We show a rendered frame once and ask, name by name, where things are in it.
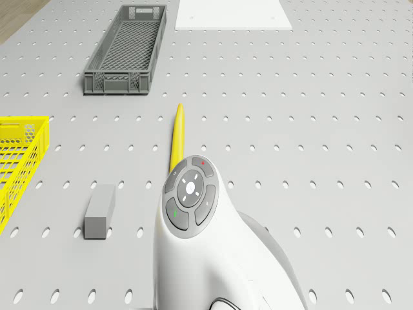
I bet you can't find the banana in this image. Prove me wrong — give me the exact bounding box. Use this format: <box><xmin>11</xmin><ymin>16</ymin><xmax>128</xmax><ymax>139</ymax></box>
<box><xmin>168</xmin><ymin>103</ymin><xmax>186</xmax><ymax>174</ymax></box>

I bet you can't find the dark grey basket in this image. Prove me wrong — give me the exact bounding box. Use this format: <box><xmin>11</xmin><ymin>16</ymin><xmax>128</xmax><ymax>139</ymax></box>
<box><xmin>83</xmin><ymin>4</ymin><xmax>168</xmax><ymax>96</ymax></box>

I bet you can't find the grey cube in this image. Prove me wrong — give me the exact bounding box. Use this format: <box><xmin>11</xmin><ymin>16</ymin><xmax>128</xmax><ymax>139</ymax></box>
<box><xmin>83</xmin><ymin>183</ymin><xmax>117</xmax><ymax>240</ymax></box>

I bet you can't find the white board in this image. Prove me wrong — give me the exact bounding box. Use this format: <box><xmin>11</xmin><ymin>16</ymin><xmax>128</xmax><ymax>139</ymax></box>
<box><xmin>174</xmin><ymin>0</ymin><xmax>294</xmax><ymax>32</ymax></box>

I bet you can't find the yellow basket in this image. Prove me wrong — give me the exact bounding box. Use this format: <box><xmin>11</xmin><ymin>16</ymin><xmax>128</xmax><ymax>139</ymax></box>
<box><xmin>0</xmin><ymin>116</ymin><xmax>51</xmax><ymax>236</ymax></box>

